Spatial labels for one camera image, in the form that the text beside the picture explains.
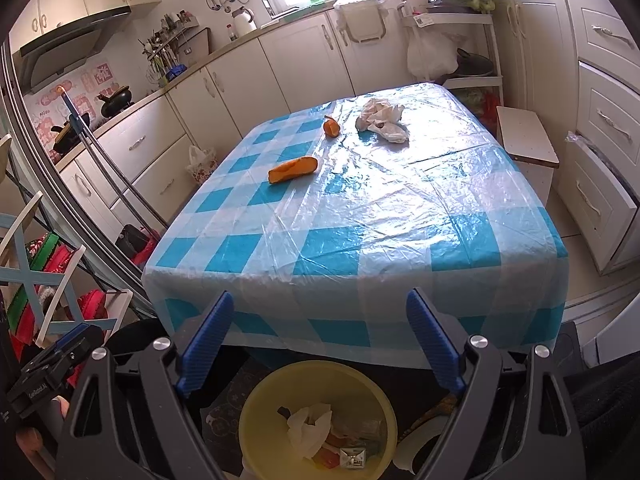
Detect white electric kettle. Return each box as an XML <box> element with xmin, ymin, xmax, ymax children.
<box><xmin>231</xmin><ymin>6</ymin><xmax>257</xmax><ymax>36</ymax></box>

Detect grey sliding door frame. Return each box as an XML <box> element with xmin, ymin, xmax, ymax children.
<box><xmin>0</xmin><ymin>42</ymin><xmax>146</xmax><ymax>318</ymax></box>

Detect black range hood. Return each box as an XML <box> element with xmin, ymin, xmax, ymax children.
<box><xmin>19</xmin><ymin>7</ymin><xmax>132</xmax><ymax>95</ymax></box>

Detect clear plastic bottle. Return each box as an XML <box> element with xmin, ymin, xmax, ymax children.
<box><xmin>330</xmin><ymin>410</ymin><xmax>388</xmax><ymax>448</ymax></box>

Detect white speckled stool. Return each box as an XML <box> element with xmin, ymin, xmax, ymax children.
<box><xmin>495</xmin><ymin>106</ymin><xmax>561</xmax><ymax>206</ymax></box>

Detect blue checked plastic tablecloth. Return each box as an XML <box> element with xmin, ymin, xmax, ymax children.
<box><xmin>141</xmin><ymin>82</ymin><xmax>571</xmax><ymax>353</ymax></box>

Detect person's left hand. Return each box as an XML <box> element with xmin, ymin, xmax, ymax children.
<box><xmin>14</xmin><ymin>394</ymin><xmax>70</xmax><ymax>480</ymax></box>

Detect white tissue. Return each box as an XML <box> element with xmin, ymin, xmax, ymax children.
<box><xmin>286</xmin><ymin>402</ymin><xmax>334</xmax><ymax>460</ymax></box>

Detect red cloth bag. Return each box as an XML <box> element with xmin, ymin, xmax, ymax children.
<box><xmin>77</xmin><ymin>289</ymin><xmax>108</xmax><ymax>322</ymax></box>

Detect red plastic bag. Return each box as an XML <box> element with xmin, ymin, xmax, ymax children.
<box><xmin>457</xmin><ymin>89</ymin><xmax>501</xmax><ymax>126</ymax></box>

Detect black wok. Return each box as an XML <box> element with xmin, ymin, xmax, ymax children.
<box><xmin>456</xmin><ymin>49</ymin><xmax>496</xmax><ymax>77</ymax></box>

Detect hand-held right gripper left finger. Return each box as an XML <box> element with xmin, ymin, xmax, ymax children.
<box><xmin>54</xmin><ymin>290</ymin><xmax>236</xmax><ymax>480</ymax></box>

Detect white folding rack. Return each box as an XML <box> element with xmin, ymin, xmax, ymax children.
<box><xmin>0</xmin><ymin>135</ymin><xmax>132</xmax><ymax>348</ymax></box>

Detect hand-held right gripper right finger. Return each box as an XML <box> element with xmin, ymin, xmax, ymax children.
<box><xmin>406</xmin><ymin>287</ymin><xmax>584</xmax><ymax>480</ymax></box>

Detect white plastic bag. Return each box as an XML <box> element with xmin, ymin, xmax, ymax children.
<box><xmin>406</xmin><ymin>30</ymin><xmax>459</xmax><ymax>82</ymax></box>
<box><xmin>354</xmin><ymin>98</ymin><xmax>410</xmax><ymax>144</ymax></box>

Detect white hanging door bin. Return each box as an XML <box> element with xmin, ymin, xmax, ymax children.
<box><xmin>334</xmin><ymin>0</ymin><xmax>387</xmax><ymax>43</ymax></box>

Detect red green striped bag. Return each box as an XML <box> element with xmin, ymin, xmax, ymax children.
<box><xmin>10</xmin><ymin>232</ymin><xmax>61</xmax><ymax>341</ymax></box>

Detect large orange sweet potato piece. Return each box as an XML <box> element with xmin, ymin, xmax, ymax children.
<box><xmin>268</xmin><ymin>156</ymin><xmax>319</xmax><ymax>185</ymax></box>

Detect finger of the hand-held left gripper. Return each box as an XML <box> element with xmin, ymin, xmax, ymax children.
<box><xmin>51</xmin><ymin>324</ymin><xmax>103</xmax><ymax>364</ymax></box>

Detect blue wooden frame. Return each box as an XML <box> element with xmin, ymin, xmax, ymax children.
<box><xmin>0</xmin><ymin>212</ymin><xmax>87</xmax><ymax>341</ymax></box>

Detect person's right leg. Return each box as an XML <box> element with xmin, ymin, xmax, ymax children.
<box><xmin>562</xmin><ymin>347</ymin><xmax>640</xmax><ymax>480</ymax></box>

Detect grey handled broom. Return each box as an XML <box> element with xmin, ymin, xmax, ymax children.
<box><xmin>59</xmin><ymin>85</ymin><xmax>168</xmax><ymax>233</ymax></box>

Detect white plastic container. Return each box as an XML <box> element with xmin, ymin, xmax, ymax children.
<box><xmin>395</xmin><ymin>417</ymin><xmax>451</xmax><ymax>476</ymax></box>

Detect white kitchen cart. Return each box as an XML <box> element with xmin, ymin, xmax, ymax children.
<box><xmin>400</xmin><ymin>2</ymin><xmax>503</xmax><ymax>91</ymax></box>

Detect black cooking pot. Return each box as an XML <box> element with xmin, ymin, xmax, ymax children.
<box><xmin>100</xmin><ymin>85</ymin><xmax>136</xmax><ymax>118</ymax></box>

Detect white kitchen base cabinets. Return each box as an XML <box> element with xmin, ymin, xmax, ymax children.
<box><xmin>487</xmin><ymin>0</ymin><xmax>640</xmax><ymax>276</ymax></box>
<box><xmin>55</xmin><ymin>7</ymin><xmax>416</xmax><ymax>226</ymax></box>

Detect red and white carton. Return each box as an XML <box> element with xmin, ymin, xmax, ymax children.
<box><xmin>315</xmin><ymin>442</ymin><xmax>346</xmax><ymax>468</ymax></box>

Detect yellow plastic basin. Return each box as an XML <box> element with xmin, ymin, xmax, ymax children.
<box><xmin>238</xmin><ymin>360</ymin><xmax>398</xmax><ymax>480</ymax></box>

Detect floral wastebasket with white bag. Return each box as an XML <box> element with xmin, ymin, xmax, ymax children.
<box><xmin>186</xmin><ymin>145</ymin><xmax>219</xmax><ymax>183</ymax></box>

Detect black pan with yellow rim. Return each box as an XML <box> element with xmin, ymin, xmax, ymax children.
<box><xmin>50</xmin><ymin>115</ymin><xmax>91</xmax><ymax>153</ymax></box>

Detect wall utensil rack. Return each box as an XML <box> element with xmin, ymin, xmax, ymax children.
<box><xmin>140</xmin><ymin>10</ymin><xmax>211</xmax><ymax>86</ymax></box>

